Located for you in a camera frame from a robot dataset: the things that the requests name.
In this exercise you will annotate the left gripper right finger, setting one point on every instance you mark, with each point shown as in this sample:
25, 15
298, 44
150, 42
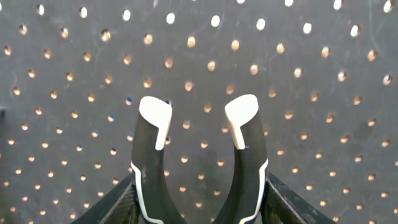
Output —
286, 208

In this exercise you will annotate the black and white pliers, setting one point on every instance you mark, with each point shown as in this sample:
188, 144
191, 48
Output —
152, 174

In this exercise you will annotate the black pegboard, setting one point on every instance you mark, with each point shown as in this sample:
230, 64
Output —
311, 93

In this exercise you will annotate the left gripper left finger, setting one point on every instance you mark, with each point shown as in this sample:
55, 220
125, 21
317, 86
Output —
118, 207

